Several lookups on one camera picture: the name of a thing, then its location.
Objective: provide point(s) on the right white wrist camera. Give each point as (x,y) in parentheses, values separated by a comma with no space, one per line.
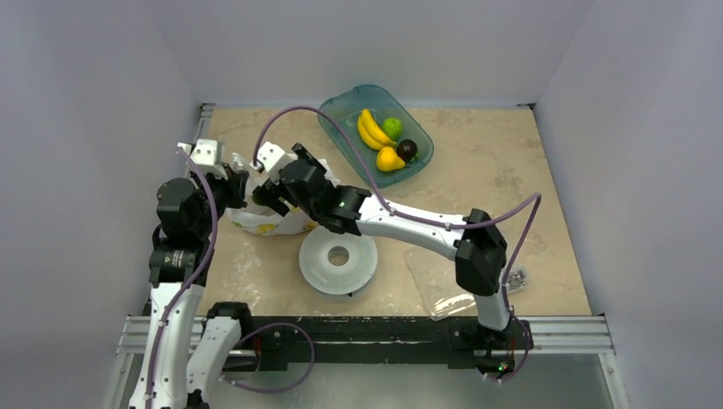
(271,159)

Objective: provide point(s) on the yellow fake pear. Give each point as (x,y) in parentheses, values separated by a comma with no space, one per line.
(388,160)

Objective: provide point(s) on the white plastic bag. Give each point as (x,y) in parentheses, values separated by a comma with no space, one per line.
(263,221)

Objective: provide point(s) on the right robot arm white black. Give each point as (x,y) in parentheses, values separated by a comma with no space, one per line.
(472,242)

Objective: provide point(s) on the teal plastic tray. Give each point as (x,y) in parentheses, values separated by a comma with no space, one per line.
(338,118)

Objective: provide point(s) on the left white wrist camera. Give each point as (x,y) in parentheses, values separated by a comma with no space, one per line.
(207,154)

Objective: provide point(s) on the green fake lime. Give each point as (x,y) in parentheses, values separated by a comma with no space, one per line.
(392,127)

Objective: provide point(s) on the clear plastic screw box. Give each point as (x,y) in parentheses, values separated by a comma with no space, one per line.
(435,279)

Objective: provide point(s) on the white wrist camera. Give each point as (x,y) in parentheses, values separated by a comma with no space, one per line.
(271,159)
(207,154)

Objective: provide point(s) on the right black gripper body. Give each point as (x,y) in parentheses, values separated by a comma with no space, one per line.
(270,192)

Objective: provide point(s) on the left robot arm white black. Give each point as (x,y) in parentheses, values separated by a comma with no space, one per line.
(183,244)

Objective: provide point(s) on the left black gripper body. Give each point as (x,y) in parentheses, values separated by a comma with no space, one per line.
(225,192)

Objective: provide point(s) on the yellow fake banana bunch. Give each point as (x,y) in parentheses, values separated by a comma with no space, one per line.
(370,133)

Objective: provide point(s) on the dark purple fake plum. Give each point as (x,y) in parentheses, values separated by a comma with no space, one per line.
(407,150)

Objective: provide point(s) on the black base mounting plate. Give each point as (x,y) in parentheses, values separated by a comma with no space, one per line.
(457,342)

